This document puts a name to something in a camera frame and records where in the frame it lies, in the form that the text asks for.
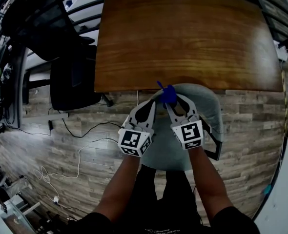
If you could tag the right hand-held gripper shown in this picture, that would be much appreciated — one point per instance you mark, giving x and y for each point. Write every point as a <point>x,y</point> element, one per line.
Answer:
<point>190,133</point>

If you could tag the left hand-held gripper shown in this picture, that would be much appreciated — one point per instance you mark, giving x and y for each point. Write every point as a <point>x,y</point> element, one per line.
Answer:
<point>131,139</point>

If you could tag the blue wiping cloth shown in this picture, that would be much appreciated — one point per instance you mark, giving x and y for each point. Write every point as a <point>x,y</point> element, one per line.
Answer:
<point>169,95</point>

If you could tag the grey shell chair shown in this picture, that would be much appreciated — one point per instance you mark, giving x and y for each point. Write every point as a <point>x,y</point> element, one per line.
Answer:
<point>207,106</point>

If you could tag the person's left forearm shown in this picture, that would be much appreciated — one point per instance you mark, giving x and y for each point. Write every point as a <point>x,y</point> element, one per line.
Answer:
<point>122,186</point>

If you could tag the person's right forearm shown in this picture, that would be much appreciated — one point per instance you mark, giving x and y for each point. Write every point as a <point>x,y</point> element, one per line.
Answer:
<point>205,179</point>

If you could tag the black mesh office chair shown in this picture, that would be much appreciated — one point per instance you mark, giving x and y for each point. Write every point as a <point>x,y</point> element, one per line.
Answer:
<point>73,82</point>

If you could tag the wooden table with black legs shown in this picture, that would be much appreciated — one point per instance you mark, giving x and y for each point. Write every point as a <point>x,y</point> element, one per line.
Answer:
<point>183,38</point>

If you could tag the person's black trousers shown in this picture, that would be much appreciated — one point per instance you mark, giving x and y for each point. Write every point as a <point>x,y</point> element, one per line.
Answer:
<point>146,199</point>

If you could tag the yellow black striped floor tape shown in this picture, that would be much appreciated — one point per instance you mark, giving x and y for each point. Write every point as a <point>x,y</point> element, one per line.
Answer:
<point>284,101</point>

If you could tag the small teal object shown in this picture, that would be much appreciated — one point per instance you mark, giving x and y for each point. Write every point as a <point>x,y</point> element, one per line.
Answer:
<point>267,190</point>

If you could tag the person's black shirt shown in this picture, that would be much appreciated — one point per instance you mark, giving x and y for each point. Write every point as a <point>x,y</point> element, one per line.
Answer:
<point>90,225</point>

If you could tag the grey desk white legs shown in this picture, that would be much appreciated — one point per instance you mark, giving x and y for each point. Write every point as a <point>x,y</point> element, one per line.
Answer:
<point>19,86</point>

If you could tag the white metal rack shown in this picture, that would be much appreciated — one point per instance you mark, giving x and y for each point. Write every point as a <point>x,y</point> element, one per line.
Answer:
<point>31,206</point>

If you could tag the white wall plug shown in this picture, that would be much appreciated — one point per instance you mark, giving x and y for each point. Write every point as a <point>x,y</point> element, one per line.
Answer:
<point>56,199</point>

